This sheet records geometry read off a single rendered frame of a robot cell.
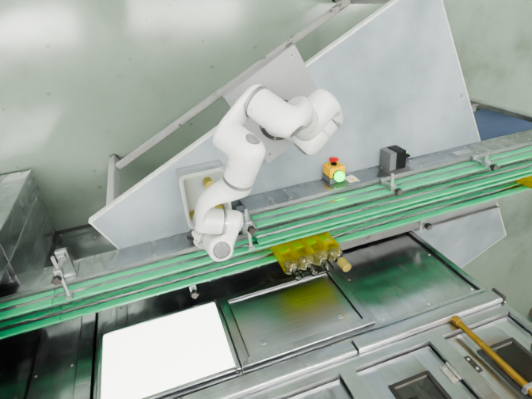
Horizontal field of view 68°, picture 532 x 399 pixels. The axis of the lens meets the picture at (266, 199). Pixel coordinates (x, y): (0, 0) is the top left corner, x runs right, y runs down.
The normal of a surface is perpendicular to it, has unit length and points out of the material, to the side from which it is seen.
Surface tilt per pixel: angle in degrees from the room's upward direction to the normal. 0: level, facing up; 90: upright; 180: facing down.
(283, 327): 90
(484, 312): 90
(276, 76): 4
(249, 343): 90
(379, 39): 0
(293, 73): 4
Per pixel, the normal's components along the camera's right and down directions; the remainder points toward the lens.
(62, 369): -0.09, -0.88
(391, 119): 0.32, 0.42
